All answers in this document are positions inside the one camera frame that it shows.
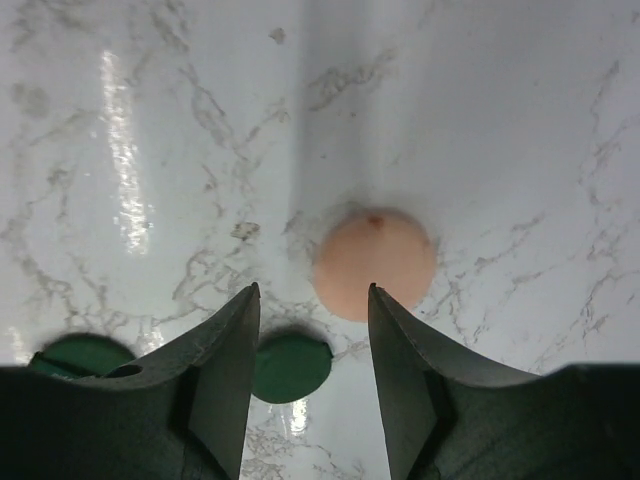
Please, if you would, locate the dark green lid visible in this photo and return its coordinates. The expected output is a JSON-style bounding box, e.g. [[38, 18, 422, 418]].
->
[[252, 329, 333, 404], [28, 333, 136, 379]]

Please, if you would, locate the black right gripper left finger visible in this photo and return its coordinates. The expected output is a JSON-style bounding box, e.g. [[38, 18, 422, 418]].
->
[[1, 285, 260, 479]]

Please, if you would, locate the pink powder puff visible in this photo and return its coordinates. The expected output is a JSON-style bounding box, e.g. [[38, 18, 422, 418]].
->
[[312, 203, 437, 323]]

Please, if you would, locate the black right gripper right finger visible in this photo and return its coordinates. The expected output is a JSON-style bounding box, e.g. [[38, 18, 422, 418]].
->
[[368, 286, 639, 479]]

